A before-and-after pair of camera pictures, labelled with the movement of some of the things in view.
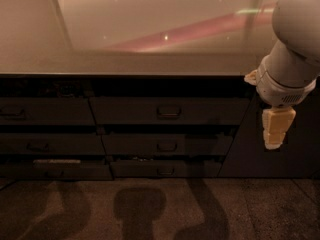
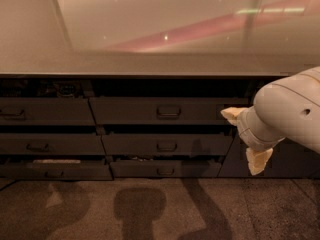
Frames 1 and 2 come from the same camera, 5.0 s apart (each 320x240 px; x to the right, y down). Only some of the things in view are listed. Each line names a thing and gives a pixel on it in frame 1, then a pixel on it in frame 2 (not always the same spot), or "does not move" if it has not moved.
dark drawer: (171, 110) does not move
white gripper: (279, 91) to (245, 129)
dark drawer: (46, 111) does not move
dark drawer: (51, 144) does not move
